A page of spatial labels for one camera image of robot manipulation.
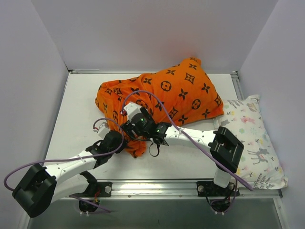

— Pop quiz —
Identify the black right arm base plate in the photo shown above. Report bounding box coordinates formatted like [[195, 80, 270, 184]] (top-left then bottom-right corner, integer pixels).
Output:
[[196, 181, 235, 198]]

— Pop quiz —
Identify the aluminium frame rail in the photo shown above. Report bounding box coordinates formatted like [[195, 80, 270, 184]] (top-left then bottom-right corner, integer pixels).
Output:
[[26, 179, 283, 200], [67, 69, 239, 75], [230, 71, 245, 100]]

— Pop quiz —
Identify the white floral deer pillow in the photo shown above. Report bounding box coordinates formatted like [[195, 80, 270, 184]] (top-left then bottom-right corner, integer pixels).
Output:
[[213, 95, 288, 190]]

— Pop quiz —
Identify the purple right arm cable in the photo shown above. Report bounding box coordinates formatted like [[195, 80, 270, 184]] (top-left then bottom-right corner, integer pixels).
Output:
[[121, 90, 254, 213]]

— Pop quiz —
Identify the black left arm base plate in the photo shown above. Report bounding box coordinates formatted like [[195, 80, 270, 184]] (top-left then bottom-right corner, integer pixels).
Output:
[[73, 181, 112, 198]]

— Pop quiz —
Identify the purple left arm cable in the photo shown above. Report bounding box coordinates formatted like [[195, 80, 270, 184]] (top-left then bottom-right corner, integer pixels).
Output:
[[4, 117, 125, 213]]

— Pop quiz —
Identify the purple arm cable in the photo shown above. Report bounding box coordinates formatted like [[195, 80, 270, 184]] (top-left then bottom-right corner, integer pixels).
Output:
[[121, 90, 254, 213], [4, 117, 125, 213]]

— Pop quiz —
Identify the orange patterned plush pillowcase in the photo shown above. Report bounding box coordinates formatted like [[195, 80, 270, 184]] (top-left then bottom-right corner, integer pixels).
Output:
[[94, 57, 224, 158]]

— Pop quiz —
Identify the aluminium back frame rail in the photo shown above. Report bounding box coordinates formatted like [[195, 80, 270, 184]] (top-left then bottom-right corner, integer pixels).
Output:
[[67, 69, 239, 75]]

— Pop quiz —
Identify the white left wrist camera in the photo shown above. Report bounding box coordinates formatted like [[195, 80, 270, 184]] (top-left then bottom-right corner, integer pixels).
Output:
[[93, 122, 110, 139]]

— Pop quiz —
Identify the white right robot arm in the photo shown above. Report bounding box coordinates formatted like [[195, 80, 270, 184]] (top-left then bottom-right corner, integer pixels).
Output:
[[122, 104, 244, 195]]

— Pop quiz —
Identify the aluminium front frame rail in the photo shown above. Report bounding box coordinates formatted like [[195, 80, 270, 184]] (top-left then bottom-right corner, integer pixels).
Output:
[[26, 179, 283, 200]]

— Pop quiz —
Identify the aluminium right frame rail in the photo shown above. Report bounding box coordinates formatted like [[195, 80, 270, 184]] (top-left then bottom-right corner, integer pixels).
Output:
[[230, 71, 245, 100]]

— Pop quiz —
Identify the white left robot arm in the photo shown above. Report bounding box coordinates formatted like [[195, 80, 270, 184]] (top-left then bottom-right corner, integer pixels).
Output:
[[12, 130, 127, 218]]

